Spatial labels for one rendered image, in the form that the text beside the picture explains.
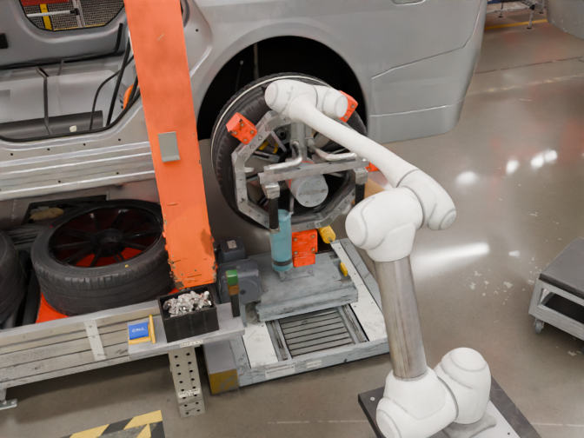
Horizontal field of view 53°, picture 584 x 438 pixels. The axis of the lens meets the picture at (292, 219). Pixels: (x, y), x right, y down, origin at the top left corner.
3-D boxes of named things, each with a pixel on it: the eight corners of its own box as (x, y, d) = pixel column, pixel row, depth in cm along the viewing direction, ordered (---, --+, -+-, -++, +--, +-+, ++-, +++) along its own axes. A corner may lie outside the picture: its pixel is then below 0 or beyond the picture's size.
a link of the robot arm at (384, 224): (461, 431, 176) (406, 466, 166) (425, 409, 190) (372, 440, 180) (426, 186, 157) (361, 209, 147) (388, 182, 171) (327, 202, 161)
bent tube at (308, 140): (346, 139, 232) (346, 115, 226) (363, 161, 216) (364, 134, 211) (303, 146, 229) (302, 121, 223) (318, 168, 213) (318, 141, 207)
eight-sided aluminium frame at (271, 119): (357, 213, 260) (361, 97, 231) (362, 221, 255) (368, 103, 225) (238, 234, 249) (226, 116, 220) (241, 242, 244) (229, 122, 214)
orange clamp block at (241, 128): (254, 124, 226) (236, 111, 221) (258, 132, 220) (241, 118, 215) (242, 137, 228) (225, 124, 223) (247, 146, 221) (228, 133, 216)
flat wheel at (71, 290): (155, 222, 317) (149, 184, 304) (208, 286, 269) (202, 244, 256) (29, 263, 288) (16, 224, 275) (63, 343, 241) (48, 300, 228)
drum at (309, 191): (314, 180, 245) (314, 150, 238) (329, 205, 228) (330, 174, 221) (282, 185, 243) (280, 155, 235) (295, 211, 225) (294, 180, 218)
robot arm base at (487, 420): (507, 419, 192) (510, 408, 189) (456, 448, 182) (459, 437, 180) (467, 383, 205) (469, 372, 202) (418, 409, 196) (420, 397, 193)
